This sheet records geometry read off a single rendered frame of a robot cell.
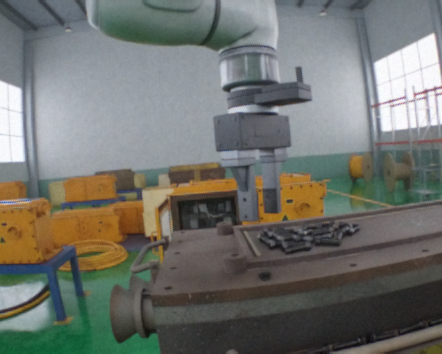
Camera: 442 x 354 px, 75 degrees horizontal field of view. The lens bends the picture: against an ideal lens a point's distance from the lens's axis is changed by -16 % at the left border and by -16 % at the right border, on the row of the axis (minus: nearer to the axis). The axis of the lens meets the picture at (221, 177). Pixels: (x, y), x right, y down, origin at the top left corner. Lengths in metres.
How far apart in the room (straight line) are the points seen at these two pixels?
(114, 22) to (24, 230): 3.25
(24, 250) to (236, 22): 3.37
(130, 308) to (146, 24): 0.50
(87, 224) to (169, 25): 6.37
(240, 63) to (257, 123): 0.09
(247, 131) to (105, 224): 6.23
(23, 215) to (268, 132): 3.22
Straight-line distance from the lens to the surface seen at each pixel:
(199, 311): 0.53
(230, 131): 0.45
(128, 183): 11.90
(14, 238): 3.66
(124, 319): 0.67
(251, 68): 0.48
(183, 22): 0.44
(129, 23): 0.42
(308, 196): 3.28
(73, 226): 6.82
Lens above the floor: 1.56
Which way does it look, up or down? 4 degrees down
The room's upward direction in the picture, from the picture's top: 5 degrees counter-clockwise
